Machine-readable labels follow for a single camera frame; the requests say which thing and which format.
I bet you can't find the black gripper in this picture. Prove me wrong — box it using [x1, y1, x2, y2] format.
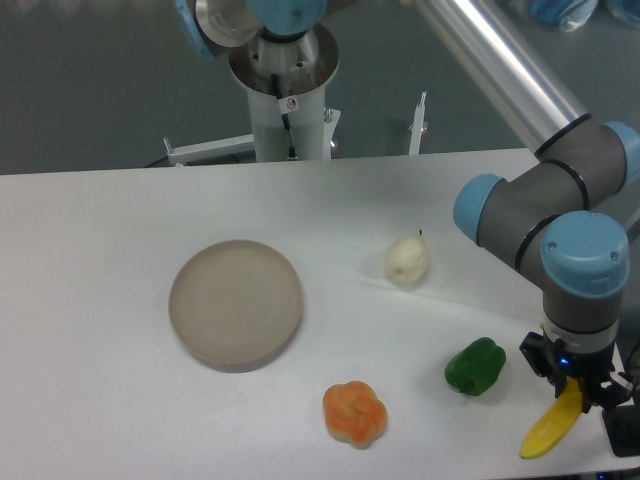
[519, 322, 636, 413]

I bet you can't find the yellow banana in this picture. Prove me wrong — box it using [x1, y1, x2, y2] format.
[519, 379, 583, 460]

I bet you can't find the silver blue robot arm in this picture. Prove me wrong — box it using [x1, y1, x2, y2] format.
[175, 1, 639, 409]

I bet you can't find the beige round plate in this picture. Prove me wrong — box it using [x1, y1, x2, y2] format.
[168, 240, 304, 373]

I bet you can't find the green bell pepper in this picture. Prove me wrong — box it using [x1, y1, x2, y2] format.
[444, 337, 506, 397]

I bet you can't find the white pear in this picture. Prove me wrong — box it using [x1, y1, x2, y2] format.
[384, 231, 430, 288]

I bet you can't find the orange knotted bread roll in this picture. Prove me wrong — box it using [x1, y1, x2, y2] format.
[322, 381, 388, 449]

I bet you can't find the blue plastic bag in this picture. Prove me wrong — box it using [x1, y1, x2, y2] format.
[509, 0, 639, 33]

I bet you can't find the white right frame bracket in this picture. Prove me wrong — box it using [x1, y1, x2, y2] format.
[408, 91, 428, 155]

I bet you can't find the white frame bracket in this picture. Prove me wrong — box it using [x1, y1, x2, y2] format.
[408, 91, 428, 155]
[163, 134, 254, 166]

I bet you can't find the white left frame bracket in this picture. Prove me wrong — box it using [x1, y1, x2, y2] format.
[163, 134, 254, 166]

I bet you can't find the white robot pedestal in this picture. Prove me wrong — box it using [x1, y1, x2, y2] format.
[229, 24, 339, 162]

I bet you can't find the black cable on pedestal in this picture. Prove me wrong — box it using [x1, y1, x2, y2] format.
[269, 73, 300, 162]

